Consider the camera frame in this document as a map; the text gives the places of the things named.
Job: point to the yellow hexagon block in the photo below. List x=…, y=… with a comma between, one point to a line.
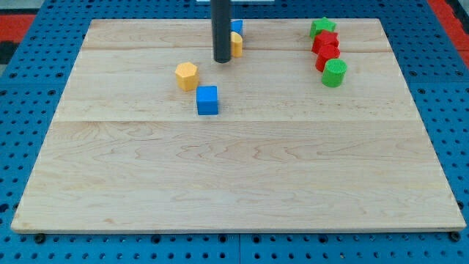
x=187, y=76

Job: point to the blue cube block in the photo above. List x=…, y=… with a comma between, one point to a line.
x=207, y=100

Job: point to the green star block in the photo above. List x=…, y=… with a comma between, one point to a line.
x=318, y=25

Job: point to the blue block behind rod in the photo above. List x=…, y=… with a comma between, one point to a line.
x=237, y=26

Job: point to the light wooden board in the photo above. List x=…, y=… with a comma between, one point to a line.
x=127, y=152

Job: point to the red cylinder block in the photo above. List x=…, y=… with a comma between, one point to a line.
x=326, y=53

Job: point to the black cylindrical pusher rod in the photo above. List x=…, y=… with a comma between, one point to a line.
x=221, y=30

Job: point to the green cylinder block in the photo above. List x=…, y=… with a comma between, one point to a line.
x=334, y=72

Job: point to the yellow heart block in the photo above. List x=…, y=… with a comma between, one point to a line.
x=236, y=44

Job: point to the red star block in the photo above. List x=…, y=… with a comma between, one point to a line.
x=324, y=38

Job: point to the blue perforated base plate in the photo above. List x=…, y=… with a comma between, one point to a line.
x=34, y=79

